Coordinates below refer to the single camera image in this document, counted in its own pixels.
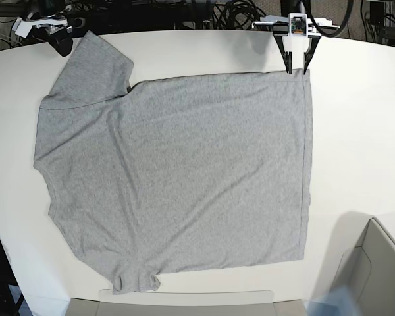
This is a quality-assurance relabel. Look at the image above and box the grey bin at right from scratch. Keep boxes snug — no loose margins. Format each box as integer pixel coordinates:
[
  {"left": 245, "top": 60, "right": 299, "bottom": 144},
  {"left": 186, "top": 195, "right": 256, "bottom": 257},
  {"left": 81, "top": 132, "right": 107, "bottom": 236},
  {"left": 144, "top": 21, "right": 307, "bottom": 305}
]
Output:
[{"left": 328, "top": 218, "right": 395, "bottom": 315}]

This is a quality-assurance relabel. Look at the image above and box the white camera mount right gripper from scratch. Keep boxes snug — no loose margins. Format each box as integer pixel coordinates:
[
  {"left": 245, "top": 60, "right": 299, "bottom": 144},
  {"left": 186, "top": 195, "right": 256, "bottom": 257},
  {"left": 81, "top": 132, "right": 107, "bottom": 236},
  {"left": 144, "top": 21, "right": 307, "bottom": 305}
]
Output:
[{"left": 11, "top": 15, "right": 73, "bottom": 38}]

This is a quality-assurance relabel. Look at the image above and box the grey T-shirt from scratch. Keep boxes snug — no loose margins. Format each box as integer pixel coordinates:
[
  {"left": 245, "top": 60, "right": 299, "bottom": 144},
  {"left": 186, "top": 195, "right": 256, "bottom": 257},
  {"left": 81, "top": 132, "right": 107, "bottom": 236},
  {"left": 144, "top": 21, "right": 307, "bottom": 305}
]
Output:
[{"left": 34, "top": 32, "right": 313, "bottom": 294}]

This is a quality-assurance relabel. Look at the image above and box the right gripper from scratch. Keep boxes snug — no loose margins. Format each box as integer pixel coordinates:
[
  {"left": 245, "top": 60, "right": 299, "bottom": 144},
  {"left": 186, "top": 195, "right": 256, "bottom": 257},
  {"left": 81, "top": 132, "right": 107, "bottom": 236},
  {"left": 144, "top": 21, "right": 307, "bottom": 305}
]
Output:
[{"left": 45, "top": 25, "right": 73, "bottom": 57}]

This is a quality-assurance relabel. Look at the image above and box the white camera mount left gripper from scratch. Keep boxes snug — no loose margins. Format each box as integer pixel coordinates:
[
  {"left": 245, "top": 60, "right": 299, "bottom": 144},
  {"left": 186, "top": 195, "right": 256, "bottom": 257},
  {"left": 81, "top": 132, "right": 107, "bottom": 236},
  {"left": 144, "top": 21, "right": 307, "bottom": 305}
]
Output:
[{"left": 251, "top": 13, "right": 322, "bottom": 38}]

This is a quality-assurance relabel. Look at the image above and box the grey tray at bottom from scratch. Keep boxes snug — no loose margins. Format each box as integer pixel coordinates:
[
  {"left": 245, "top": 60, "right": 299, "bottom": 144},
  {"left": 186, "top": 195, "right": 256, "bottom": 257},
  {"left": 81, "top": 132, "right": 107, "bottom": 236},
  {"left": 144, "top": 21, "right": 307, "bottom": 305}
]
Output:
[{"left": 65, "top": 290, "right": 307, "bottom": 315}]

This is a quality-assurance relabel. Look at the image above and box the white camera mount gripper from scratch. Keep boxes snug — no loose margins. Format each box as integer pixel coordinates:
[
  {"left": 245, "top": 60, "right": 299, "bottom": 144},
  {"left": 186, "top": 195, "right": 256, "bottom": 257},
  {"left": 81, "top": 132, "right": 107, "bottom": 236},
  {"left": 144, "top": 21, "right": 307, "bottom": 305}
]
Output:
[
  {"left": 251, "top": 13, "right": 322, "bottom": 38},
  {"left": 11, "top": 15, "right": 73, "bottom": 38}
]

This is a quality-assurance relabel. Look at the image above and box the thick black hose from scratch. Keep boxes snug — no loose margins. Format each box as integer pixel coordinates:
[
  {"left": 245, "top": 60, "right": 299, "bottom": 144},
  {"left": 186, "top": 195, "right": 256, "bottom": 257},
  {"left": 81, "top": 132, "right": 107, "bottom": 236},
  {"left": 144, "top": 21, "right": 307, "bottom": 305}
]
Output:
[{"left": 302, "top": 0, "right": 356, "bottom": 38}]

